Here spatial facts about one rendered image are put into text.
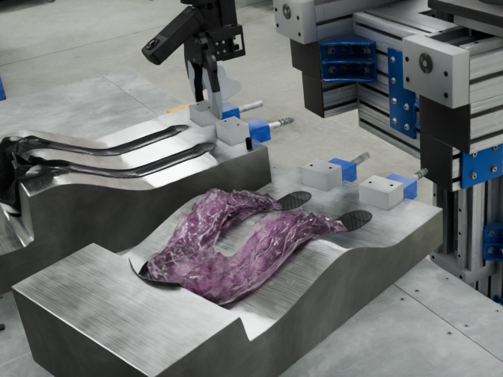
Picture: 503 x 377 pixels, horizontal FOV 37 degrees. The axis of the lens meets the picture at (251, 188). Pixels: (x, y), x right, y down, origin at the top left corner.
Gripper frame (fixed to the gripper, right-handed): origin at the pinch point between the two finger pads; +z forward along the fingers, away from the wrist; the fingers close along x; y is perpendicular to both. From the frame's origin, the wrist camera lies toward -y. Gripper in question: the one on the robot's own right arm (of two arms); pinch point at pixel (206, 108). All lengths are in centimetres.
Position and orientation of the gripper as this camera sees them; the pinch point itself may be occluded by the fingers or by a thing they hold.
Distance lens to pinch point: 133.0
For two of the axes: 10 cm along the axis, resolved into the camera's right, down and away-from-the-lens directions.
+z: 1.1, 8.9, 4.5
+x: -4.8, -3.5, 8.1
